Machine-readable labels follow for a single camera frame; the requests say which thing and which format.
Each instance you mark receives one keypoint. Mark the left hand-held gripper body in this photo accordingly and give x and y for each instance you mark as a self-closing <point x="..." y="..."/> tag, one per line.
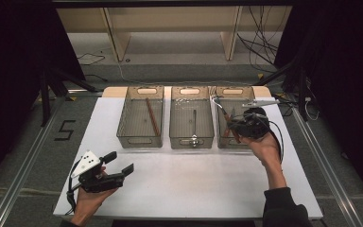
<point x="97" y="183"/>

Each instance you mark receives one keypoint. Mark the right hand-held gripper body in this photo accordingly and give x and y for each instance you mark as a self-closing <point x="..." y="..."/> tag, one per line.
<point x="255" y="124"/>

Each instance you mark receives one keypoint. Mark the smoky clear plastic bin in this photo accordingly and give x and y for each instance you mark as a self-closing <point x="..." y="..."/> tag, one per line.
<point x="223" y="143"/>
<point x="182" y="143"/>
<point x="140" y="142"/>

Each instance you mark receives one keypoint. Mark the brown wooden chopstick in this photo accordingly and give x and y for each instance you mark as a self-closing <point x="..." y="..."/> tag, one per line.
<point x="154" y="118"/>
<point x="151" y="117"/>

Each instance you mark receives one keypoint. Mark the person's left hand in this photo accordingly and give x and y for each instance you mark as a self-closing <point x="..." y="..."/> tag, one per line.
<point x="86" y="205"/>

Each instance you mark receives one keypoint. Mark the person's right hand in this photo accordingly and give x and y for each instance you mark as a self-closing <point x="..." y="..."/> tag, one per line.
<point x="267" y="148"/>

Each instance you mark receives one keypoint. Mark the black metal stand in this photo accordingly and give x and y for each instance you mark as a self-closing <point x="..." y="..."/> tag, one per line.
<point x="45" y="101"/>
<point x="302" y="91"/>

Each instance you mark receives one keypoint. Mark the dark curtain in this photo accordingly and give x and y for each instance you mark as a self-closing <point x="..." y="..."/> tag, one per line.
<point x="343" y="47"/>
<point x="12" y="47"/>

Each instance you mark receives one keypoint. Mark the metal floor rail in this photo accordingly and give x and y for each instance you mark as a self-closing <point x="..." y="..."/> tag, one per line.
<point x="22" y="176"/>
<point x="327" y="170"/>

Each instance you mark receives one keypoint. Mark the light wooden furniture frame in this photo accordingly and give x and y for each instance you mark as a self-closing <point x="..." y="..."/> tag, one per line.
<point x="119" y="41"/>

